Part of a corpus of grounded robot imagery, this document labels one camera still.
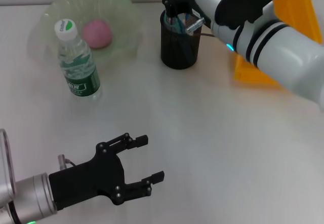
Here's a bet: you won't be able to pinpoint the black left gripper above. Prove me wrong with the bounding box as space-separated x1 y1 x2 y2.
48 133 165 211

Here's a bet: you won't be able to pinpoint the teal and blue scissors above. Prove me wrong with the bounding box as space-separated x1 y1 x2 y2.
164 12 189 35

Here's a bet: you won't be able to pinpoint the pink peach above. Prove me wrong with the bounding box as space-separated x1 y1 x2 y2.
80 18 113 49

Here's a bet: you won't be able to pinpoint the clear water bottle green label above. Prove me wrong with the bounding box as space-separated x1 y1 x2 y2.
53 18 102 102

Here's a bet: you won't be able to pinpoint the green glass fruit plate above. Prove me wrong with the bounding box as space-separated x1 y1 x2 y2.
26 0 144 65

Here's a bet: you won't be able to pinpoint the black mesh pen holder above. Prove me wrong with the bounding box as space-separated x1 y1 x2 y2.
160 10 203 70

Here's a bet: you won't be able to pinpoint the yellow plastic bin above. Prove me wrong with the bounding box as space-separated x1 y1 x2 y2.
232 0 323 88

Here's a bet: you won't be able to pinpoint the right arm cable with connector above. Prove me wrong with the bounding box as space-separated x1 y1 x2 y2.
185 17 216 39

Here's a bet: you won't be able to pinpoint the arm cable with connector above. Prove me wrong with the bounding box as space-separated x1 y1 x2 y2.
185 17 216 39
57 154 76 171

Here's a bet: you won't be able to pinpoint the left arm cable with connector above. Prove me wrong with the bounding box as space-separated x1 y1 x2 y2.
57 154 76 171

